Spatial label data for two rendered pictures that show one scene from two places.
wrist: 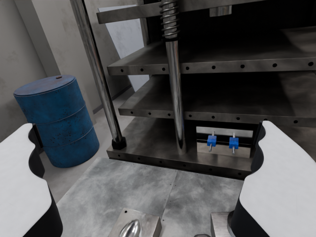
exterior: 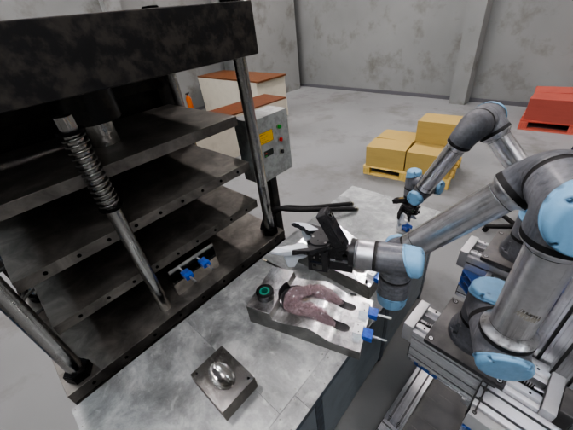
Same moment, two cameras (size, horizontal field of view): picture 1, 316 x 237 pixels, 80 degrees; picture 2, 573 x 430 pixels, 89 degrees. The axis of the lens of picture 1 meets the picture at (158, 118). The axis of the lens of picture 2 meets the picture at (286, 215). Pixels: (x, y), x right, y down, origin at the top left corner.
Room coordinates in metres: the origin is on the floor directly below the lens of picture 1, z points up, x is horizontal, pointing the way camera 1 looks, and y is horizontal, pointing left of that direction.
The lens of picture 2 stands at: (-0.14, 0.57, 1.94)
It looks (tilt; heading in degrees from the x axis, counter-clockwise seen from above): 35 degrees down; 292
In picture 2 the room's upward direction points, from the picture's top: 8 degrees counter-clockwise
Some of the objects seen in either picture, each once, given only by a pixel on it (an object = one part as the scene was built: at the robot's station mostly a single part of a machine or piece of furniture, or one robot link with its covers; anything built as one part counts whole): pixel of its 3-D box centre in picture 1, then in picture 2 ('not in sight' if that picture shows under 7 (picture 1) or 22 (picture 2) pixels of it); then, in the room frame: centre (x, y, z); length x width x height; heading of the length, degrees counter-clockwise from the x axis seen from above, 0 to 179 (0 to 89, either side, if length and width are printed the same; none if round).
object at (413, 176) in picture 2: not in sight; (413, 179); (-0.29, -0.93, 1.15); 0.09 x 0.08 x 0.11; 149
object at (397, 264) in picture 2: not in sight; (397, 260); (-0.19, 0.02, 1.43); 0.11 x 0.08 x 0.09; 177
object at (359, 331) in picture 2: not in sight; (369, 335); (-0.14, -0.14, 0.85); 0.13 x 0.05 x 0.05; 173
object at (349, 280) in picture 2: not in sight; (338, 252); (0.05, -0.58, 0.87); 0.50 x 0.26 x 0.14; 156
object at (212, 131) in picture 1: (225, 118); (172, 250); (1.00, -0.42, 0.87); 0.50 x 0.27 x 0.17; 156
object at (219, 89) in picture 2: not in sight; (241, 94); (3.34, -6.22, 0.44); 2.50 x 0.80 x 0.88; 151
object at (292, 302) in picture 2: not in sight; (311, 299); (0.12, -0.23, 0.90); 0.26 x 0.18 x 0.08; 173
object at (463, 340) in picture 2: not in sight; (478, 327); (-0.46, -0.10, 1.09); 0.15 x 0.15 x 0.10
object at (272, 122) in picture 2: not in sight; (275, 212); (0.60, -1.07, 0.73); 0.30 x 0.22 x 1.47; 66
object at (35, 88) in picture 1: (62, 120); not in sight; (2.12, 1.17, 0.49); 0.66 x 0.66 x 0.99
